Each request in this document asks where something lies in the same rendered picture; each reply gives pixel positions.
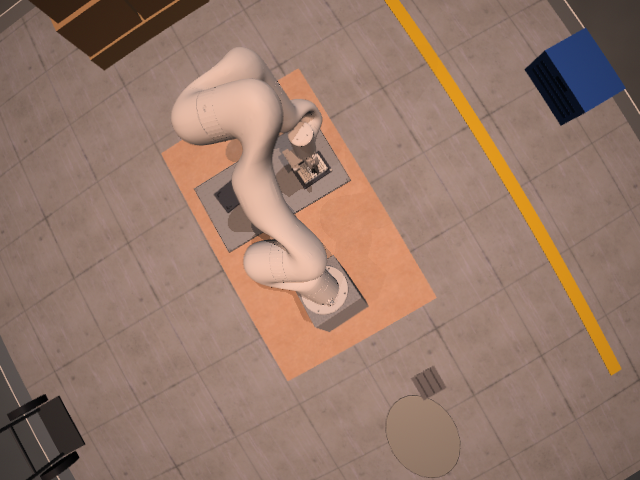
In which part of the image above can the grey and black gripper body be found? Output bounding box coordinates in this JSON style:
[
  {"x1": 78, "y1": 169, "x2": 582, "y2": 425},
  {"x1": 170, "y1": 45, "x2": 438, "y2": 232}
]
[{"x1": 304, "y1": 154, "x2": 319, "y2": 169}]

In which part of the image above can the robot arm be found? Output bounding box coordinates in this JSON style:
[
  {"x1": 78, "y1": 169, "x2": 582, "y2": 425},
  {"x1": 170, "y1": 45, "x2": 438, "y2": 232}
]
[{"x1": 171, "y1": 47, "x2": 348, "y2": 314}]

